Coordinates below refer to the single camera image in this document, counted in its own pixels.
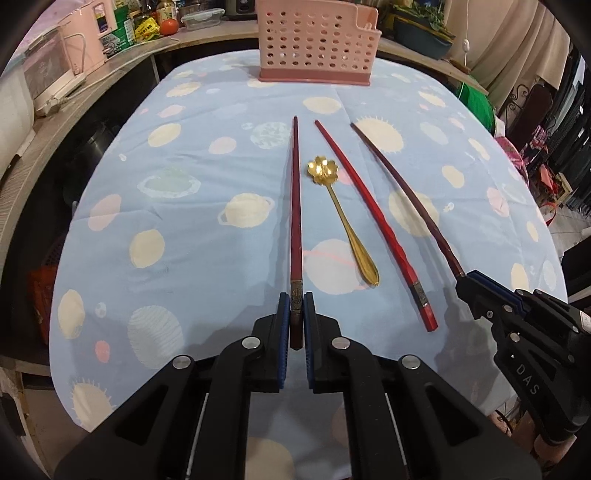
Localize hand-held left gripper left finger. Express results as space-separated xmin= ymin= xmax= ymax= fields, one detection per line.
xmin=54 ymin=292 xmax=291 ymax=480

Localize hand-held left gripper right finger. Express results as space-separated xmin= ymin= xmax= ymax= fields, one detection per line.
xmin=302 ymin=292 xmax=541 ymax=480

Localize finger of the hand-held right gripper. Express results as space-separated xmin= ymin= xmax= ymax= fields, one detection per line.
xmin=455 ymin=278 xmax=509 ymax=325
xmin=467 ymin=270 xmax=526 ymax=311

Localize dark maroon chopstick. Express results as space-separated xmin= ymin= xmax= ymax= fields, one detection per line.
xmin=350 ymin=122 xmax=467 ymax=278
xmin=287 ymin=115 xmax=306 ymax=350

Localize pink perforated utensil basket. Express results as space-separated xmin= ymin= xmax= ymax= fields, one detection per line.
xmin=256 ymin=0 xmax=383 ymax=88

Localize gold flower spoon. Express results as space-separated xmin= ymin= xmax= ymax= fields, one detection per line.
xmin=306 ymin=156 xmax=380 ymax=288

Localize small wooden stool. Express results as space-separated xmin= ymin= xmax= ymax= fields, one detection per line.
xmin=551 ymin=170 xmax=576 ymax=205

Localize pink floral garment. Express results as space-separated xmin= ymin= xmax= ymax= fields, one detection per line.
xmin=495 ymin=134 xmax=533 ymax=172

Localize red chopstick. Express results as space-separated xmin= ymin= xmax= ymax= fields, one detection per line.
xmin=314 ymin=119 xmax=439 ymax=333

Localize hanging clothes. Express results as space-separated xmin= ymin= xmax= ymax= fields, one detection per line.
xmin=549 ymin=41 xmax=591 ymax=223

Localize green bag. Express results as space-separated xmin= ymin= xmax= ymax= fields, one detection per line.
xmin=455 ymin=78 xmax=498 ymax=131

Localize blue planet print tablecloth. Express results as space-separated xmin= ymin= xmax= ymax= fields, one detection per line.
xmin=48 ymin=50 xmax=570 ymax=480

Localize beige curtain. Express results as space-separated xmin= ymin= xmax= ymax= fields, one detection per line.
xmin=442 ymin=0 xmax=574 ymax=136

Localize dark blue plastic basin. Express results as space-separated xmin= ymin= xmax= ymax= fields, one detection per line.
xmin=392 ymin=18 xmax=456 ymax=62

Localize clear food container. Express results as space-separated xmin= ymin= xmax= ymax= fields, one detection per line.
xmin=180 ymin=7 xmax=225 ymax=31

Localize silver rice cooker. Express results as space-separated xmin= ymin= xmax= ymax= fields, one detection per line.
xmin=224 ymin=0 xmax=257 ymax=19

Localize yellow packet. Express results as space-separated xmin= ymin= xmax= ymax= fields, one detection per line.
xmin=134 ymin=16 xmax=162 ymax=43

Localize green carton box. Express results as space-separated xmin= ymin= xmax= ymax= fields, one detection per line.
xmin=99 ymin=4 xmax=137 ymax=52

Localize white kitchen appliance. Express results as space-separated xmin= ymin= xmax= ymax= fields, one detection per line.
xmin=21 ymin=23 xmax=89 ymax=117

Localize pink kitchen appliance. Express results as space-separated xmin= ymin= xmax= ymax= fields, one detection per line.
xmin=76 ymin=0 xmax=119 ymax=62

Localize white cable with switch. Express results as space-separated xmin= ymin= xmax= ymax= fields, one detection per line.
xmin=459 ymin=0 xmax=474 ymax=100

